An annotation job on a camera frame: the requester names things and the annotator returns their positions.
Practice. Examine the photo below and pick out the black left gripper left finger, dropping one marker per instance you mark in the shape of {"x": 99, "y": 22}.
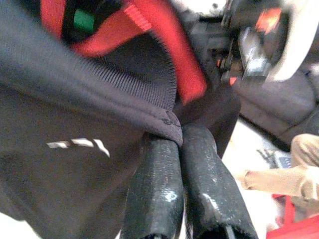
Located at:
{"x": 154, "y": 189}

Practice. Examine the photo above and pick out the red plastic stool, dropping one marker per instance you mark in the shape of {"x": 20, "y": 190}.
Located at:
{"x": 291, "y": 224}

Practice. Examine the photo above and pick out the green plastic hanger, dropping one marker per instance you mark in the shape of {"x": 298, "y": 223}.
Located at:
{"x": 84, "y": 21}

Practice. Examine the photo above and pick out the dark brown sofa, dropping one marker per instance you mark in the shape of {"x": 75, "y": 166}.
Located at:
{"x": 281, "y": 104}

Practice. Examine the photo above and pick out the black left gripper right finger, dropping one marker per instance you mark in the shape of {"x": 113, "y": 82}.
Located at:
{"x": 211, "y": 189}

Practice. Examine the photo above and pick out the black garment red stripe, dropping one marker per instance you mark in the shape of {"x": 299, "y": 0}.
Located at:
{"x": 74, "y": 112}

